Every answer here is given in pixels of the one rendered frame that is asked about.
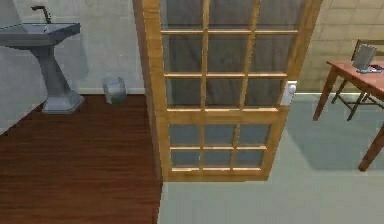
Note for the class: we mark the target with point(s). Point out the dark wooden chair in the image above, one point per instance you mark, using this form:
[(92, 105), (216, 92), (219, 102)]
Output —
[(353, 100)]

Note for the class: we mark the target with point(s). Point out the grey pedestal sink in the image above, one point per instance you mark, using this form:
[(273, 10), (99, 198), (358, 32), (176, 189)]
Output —
[(53, 76)]

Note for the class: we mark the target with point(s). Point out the wooden glass-paned door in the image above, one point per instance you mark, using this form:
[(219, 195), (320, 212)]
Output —
[(220, 116)]

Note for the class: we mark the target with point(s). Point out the black sink faucet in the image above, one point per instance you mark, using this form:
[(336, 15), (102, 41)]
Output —
[(44, 11)]

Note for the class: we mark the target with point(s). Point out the grey translucent waste bin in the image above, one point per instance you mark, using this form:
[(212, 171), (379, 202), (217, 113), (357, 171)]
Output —
[(115, 90)]

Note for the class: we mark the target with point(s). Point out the red-brown wooden table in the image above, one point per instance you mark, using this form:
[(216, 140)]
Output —
[(358, 81)]

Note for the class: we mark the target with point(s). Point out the white door knob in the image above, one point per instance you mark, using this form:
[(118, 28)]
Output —
[(290, 90)]

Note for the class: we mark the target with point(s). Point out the grey open laptop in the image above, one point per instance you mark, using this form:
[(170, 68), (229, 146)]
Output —
[(365, 58)]

